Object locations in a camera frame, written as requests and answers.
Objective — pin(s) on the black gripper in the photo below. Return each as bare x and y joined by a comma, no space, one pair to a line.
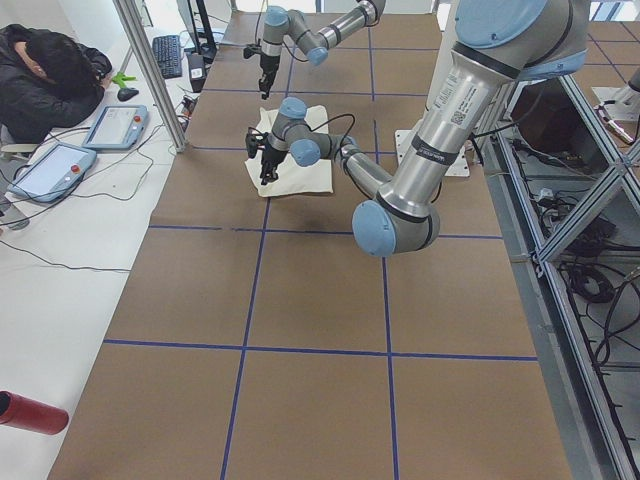
267,66
271,155

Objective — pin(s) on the cream long-sleeve cat shirt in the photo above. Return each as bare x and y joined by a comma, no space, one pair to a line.
293,179

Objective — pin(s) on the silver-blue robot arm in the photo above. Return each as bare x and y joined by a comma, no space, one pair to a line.
280,23
497,43

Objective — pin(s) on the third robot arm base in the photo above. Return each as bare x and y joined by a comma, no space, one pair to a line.
618,109

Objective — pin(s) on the black power adapter brick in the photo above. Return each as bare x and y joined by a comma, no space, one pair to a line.
196,71

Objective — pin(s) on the black computer keyboard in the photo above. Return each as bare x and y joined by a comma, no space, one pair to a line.
167,52

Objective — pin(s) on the black computer mouse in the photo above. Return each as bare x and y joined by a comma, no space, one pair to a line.
125,94

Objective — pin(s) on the upper blue teach pendant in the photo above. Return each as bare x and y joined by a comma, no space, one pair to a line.
117,127

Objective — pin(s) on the blue teach pendant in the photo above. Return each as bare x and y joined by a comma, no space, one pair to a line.
117,127
55,174

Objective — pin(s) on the seated person in black jacket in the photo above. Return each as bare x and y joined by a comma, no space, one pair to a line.
48,81

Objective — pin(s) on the lower blue teach pendant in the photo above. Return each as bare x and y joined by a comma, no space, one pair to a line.
55,174

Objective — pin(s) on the red cylindrical bottle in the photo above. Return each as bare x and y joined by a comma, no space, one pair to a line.
31,415

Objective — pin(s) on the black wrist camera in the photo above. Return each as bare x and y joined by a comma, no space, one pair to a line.
252,49
255,142

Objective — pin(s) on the white central mounting post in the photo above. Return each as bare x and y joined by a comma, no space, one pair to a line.
446,17

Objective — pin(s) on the green-handled stick tool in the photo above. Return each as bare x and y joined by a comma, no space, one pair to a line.
121,79

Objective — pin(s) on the aluminium frame post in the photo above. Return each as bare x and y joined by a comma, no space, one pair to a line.
132,24

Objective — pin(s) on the aluminium lattice frame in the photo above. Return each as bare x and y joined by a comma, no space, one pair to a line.
567,198

